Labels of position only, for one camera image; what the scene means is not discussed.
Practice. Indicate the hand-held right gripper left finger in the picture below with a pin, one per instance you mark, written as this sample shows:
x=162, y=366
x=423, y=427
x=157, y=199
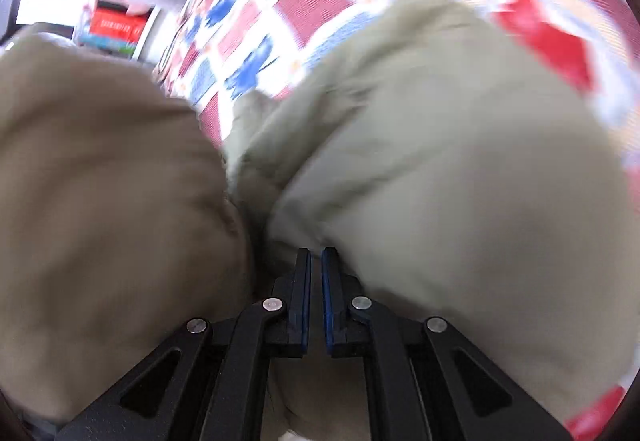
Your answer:
x=304, y=301

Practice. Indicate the white shelf with colourful boxes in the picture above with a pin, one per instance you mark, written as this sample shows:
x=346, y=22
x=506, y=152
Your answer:
x=117, y=26

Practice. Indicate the khaki puffer jacket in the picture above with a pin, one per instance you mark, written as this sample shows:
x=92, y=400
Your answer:
x=425, y=161

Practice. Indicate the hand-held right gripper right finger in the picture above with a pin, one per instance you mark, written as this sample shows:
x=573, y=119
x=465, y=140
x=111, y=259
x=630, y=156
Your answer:
x=329, y=301

